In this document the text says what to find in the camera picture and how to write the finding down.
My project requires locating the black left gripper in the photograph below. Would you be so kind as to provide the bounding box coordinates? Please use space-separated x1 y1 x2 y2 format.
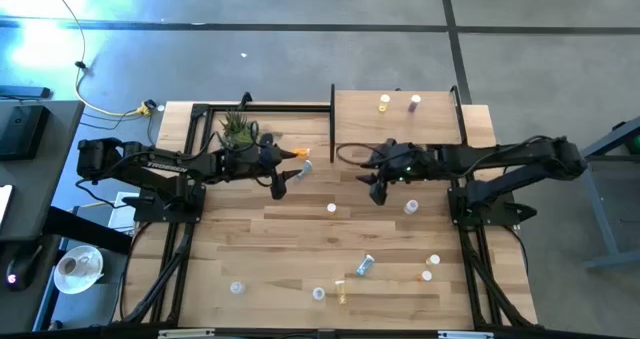
221 132 304 202

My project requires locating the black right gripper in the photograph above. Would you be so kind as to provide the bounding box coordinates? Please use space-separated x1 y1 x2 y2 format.
355 139 442 207

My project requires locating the potted green succulent plant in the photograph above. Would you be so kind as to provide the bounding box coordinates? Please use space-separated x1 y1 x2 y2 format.
219 109 284 148

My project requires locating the white paper sheet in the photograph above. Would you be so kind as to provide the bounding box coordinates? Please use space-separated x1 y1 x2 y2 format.
107 191 141 235

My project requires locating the white coffee cup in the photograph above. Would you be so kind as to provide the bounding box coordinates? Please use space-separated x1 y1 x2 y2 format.
57 252 99 283

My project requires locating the black crossbar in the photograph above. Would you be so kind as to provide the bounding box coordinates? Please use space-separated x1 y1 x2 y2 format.
0 322 640 339

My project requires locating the black office desk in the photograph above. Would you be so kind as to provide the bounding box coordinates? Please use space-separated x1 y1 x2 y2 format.
0 98 134 339

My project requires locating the black flat box device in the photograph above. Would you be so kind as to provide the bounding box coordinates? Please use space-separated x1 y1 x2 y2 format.
0 104 52 162

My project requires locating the black flat bar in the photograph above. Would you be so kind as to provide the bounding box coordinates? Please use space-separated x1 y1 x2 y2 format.
0 84 52 101

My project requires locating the black computer mouse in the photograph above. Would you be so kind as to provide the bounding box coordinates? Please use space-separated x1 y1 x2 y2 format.
5 243 45 293

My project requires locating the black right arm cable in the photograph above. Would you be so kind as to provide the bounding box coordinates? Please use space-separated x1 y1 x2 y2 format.
335 142 386 168

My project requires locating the wooden shelf with black frame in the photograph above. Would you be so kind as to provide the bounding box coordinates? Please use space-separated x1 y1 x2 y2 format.
328 82 470 165

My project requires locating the yellow extension cable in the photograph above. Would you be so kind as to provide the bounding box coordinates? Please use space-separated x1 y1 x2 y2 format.
43 0 157 119

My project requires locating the silver bracket plate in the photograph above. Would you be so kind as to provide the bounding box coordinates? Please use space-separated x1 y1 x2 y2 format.
437 330 495 339
158 328 216 339

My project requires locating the blue-grey steel table frame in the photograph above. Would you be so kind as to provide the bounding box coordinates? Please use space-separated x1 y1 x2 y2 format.
579 114 640 274

